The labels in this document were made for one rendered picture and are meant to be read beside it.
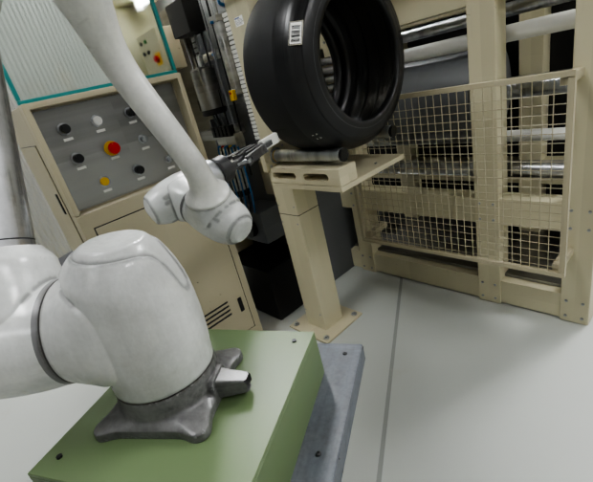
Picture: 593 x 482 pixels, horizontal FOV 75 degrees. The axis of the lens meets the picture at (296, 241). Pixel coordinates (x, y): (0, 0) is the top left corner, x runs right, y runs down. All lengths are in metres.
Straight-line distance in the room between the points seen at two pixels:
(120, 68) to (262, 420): 0.66
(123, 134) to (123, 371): 1.14
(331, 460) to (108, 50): 0.78
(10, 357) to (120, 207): 0.99
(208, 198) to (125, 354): 0.41
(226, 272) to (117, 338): 1.26
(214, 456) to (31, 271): 0.35
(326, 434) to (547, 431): 0.98
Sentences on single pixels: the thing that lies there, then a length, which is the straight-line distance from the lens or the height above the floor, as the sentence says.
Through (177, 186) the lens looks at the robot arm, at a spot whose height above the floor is 0.99.
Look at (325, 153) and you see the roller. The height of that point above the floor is 0.91.
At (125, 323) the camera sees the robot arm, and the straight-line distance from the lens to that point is 0.53.
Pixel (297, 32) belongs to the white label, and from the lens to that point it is 1.17.
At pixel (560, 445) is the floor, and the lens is 1.53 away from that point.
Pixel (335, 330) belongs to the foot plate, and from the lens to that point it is 1.93.
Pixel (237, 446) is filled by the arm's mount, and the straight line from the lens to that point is 0.58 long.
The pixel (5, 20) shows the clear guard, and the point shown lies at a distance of 1.55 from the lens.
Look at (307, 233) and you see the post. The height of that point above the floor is 0.52.
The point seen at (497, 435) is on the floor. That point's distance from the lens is 1.51.
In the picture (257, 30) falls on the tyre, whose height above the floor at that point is 1.31.
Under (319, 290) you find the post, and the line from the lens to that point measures 1.83.
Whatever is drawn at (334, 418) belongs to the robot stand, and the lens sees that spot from 0.70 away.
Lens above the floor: 1.18
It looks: 23 degrees down
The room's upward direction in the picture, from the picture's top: 14 degrees counter-clockwise
